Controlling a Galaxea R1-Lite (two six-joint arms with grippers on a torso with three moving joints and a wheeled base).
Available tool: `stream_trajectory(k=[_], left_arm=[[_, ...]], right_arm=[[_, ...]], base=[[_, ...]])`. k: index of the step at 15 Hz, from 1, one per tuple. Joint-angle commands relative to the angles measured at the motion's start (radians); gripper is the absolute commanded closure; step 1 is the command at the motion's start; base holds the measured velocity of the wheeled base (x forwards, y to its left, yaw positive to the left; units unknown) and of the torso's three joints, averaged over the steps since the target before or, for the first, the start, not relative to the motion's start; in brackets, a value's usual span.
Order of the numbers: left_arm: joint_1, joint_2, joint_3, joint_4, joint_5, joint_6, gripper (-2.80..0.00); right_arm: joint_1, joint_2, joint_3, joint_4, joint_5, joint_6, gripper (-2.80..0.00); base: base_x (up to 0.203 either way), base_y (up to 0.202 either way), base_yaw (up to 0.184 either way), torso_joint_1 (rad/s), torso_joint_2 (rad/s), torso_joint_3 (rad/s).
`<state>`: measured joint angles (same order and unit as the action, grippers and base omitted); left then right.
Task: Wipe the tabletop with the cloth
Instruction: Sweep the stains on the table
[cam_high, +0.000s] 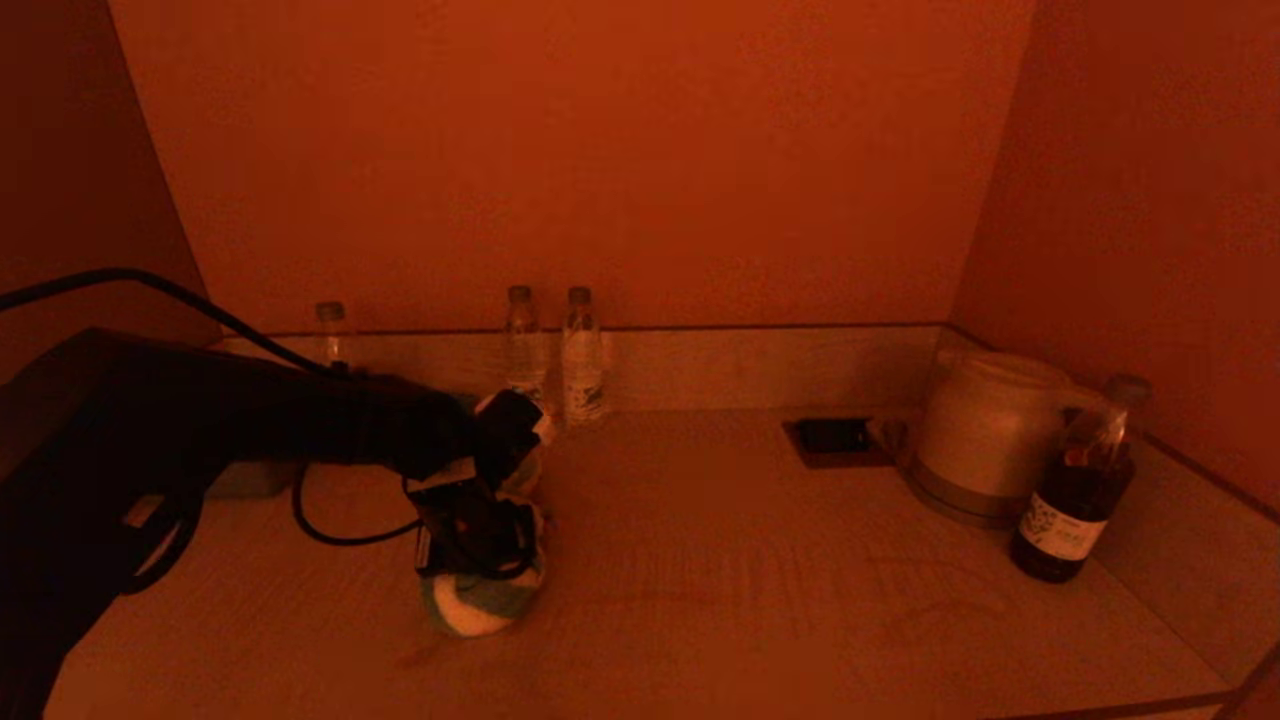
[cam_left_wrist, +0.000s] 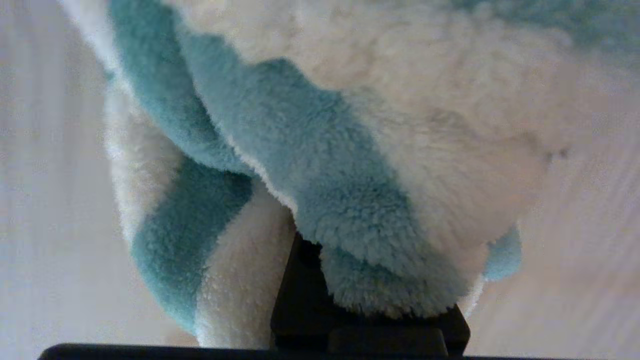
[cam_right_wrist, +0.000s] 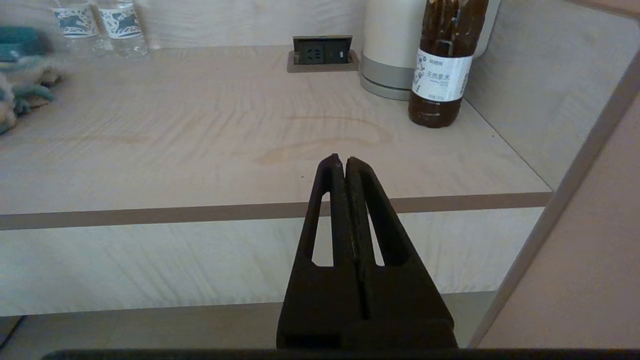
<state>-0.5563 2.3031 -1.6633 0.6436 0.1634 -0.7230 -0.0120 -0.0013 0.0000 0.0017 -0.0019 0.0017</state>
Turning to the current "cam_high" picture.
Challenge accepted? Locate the green white striped towel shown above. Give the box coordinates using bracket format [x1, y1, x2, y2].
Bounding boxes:
[418, 465, 553, 639]

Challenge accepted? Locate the clear water bottle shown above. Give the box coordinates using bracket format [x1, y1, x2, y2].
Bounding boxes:
[560, 286, 607, 427]
[503, 285, 552, 413]

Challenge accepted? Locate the grey tissue box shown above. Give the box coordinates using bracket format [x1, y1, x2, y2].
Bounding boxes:
[205, 458, 306, 500]

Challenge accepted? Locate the brown drink bottle patterned label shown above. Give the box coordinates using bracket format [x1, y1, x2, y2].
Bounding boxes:
[314, 300, 353, 373]

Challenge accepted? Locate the black pop-up power socket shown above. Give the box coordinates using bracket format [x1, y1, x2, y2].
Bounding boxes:
[781, 417, 893, 470]

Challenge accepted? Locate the grey kettle base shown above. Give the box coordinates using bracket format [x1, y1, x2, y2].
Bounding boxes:
[904, 468, 1023, 530]

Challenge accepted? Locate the white electric kettle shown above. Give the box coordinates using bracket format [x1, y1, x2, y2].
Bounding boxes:
[912, 349, 1109, 506]

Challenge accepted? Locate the brown drink bottle white label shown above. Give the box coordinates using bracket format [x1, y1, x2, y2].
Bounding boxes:
[1008, 374, 1153, 585]

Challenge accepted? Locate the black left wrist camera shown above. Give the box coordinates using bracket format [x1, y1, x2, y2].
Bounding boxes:
[472, 388, 553, 483]

